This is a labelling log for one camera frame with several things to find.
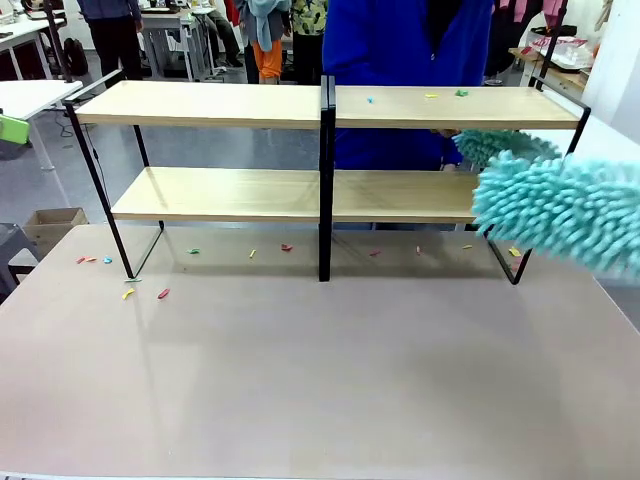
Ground cardboard box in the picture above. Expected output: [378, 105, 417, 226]
[22, 207, 90, 257]

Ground small teal chenille duster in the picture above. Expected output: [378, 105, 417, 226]
[452, 128, 562, 166]

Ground person in yellow patterned shirt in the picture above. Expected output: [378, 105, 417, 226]
[289, 0, 330, 86]

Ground pink hanging clothes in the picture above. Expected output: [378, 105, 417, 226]
[493, 0, 567, 36]

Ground large teal chenille duster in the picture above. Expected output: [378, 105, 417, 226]
[471, 148, 640, 287]

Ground person in dark clothes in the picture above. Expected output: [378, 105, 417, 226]
[77, 0, 145, 82]

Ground black stand pole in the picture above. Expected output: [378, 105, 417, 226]
[541, 0, 570, 81]

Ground person in blue sweater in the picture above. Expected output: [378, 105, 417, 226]
[321, 0, 496, 173]

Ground grey desk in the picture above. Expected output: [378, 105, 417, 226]
[141, 7, 226, 84]

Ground green box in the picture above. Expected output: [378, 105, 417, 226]
[0, 113, 31, 146]

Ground white table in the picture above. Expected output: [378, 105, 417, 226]
[0, 79, 84, 174]

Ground grey stool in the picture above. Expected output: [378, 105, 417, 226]
[0, 222, 42, 304]

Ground wooden shelf unit black frame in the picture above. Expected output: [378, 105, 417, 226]
[327, 74, 592, 286]
[62, 69, 331, 282]

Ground wooden side table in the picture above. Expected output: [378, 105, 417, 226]
[508, 45, 594, 94]

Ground person in orange shorts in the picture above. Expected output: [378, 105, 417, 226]
[238, 0, 292, 85]

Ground black backpack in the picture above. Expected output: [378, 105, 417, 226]
[62, 37, 90, 77]

